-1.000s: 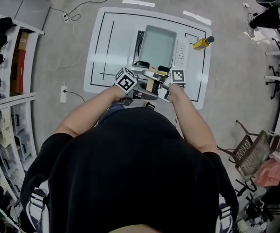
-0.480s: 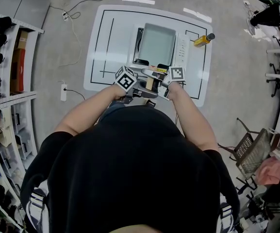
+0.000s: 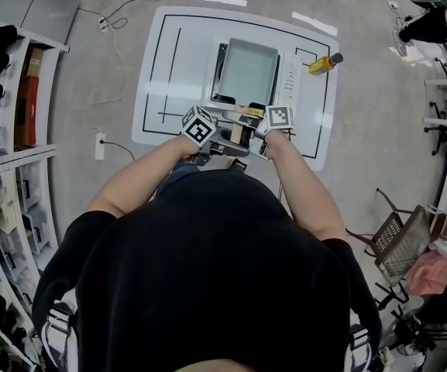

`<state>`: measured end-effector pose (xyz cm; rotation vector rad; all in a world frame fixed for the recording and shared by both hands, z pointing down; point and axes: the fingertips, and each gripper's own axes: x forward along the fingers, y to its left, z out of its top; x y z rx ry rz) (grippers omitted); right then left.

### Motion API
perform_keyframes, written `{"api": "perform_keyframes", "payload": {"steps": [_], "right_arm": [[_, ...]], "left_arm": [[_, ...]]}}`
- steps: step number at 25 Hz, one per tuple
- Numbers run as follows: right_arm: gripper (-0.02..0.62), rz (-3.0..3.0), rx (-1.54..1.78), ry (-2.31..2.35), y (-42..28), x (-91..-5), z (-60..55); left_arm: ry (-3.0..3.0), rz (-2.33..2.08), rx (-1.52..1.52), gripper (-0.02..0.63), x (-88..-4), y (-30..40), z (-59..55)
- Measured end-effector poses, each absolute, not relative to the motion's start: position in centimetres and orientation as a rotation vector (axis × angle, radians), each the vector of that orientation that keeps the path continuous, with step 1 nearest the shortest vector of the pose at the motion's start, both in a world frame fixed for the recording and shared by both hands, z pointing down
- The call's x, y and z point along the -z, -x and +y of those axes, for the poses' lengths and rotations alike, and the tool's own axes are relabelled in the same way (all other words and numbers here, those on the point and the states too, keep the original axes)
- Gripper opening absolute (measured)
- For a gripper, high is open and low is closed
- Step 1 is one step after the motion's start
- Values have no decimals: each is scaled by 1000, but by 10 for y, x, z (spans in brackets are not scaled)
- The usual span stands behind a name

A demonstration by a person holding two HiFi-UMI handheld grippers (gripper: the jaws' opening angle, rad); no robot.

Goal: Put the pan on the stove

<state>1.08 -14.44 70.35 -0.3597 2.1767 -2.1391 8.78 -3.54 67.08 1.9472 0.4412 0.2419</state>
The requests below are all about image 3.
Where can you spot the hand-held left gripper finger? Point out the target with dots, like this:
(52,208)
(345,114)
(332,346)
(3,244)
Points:
(232,149)

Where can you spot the white metal shelving unit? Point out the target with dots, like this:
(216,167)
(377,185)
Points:
(52,91)

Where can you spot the white stove black top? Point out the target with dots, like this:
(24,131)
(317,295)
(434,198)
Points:
(291,80)

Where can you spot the clear plastic storage bin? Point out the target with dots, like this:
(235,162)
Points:
(33,223)

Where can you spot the person's right forearm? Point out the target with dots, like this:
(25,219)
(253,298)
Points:
(304,192)

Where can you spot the brown mesh chair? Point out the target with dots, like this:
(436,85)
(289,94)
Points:
(401,242)

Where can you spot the yellow oil bottle black cap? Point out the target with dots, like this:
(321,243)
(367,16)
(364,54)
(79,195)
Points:
(322,64)

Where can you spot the black floor fan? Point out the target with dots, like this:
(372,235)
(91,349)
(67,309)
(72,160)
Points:
(409,343)

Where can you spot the person's left forearm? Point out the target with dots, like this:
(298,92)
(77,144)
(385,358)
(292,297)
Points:
(142,180)

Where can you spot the orange cardboard box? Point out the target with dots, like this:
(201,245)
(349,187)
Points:
(28,111)

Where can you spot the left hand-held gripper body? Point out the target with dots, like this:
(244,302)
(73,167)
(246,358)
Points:
(197,127)

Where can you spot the brown cardboard box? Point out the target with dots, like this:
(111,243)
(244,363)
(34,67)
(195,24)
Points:
(34,61)

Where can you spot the pink cloth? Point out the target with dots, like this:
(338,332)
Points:
(431,271)

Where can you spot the white power strip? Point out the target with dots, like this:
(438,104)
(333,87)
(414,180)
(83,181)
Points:
(99,145)
(103,22)

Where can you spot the person's blue jeans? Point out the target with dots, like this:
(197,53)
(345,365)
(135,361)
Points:
(180,174)

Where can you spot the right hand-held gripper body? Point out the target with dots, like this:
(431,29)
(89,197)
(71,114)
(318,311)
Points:
(279,117)

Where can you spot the person's black shirt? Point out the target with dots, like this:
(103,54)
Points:
(215,269)

